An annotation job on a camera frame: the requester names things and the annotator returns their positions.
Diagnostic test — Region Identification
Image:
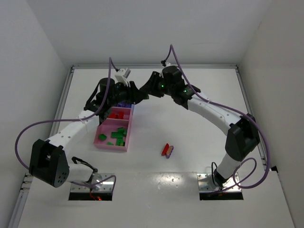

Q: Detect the red purple lego stack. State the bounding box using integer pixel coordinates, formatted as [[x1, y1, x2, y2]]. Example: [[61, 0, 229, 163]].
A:
[[161, 143, 174, 159]]

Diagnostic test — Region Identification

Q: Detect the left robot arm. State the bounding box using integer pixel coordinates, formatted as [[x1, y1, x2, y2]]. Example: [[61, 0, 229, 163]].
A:
[[29, 78, 149, 188]]

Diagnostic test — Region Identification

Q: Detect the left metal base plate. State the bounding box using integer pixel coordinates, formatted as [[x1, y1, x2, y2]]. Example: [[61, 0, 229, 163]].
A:
[[70, 173, 116, 193]]

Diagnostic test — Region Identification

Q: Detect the large pink bin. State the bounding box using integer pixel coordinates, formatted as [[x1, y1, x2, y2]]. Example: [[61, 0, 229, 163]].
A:
[[94, 119, 132, 152]]

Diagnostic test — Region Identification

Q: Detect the small pink bin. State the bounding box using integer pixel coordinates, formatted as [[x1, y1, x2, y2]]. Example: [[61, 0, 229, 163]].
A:
[[107, 107, 133, 121]]

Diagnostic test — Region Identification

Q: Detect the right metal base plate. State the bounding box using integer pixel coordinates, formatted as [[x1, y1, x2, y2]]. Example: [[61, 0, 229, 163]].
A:
[[197, 173, 241, 193]]

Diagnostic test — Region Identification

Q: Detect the red flower lego piece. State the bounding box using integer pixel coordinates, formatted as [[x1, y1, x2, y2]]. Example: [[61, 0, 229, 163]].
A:
[[108, 113, 118, 119]]

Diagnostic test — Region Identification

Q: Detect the metal base plate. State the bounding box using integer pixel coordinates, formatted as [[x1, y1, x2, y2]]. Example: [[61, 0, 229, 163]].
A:
[[197, 173, 241, 193], [70, 173, 116, 193]]

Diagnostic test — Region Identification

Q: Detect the dark blue bin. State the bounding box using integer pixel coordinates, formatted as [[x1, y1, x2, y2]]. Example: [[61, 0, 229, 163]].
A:
[[116, 102, 134, 109]]

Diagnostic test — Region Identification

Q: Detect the purple curved lego piece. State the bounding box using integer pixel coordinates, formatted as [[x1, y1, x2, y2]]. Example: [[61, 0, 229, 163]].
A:
[[117, 102, 132, 108]]

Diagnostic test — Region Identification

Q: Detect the red lego brick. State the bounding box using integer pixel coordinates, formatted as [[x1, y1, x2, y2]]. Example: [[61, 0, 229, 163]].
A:
[[118, 112, 124, 119]]

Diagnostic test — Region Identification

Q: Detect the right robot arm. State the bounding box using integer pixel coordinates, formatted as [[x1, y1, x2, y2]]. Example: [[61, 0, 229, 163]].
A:
[[140, 66, 260, 188]]

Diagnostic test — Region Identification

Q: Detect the green lego plate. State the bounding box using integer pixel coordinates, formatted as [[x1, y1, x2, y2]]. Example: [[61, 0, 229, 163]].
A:
[[111, 132, 124, 138]]

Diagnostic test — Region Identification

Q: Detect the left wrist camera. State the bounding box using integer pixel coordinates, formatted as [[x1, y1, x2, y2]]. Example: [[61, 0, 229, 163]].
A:
[[114, 68, 131, 84]]

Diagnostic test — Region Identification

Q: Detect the green square lego brick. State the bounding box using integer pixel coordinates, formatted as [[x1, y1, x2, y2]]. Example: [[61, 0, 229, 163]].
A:
[[117, 127, 127, 137]]

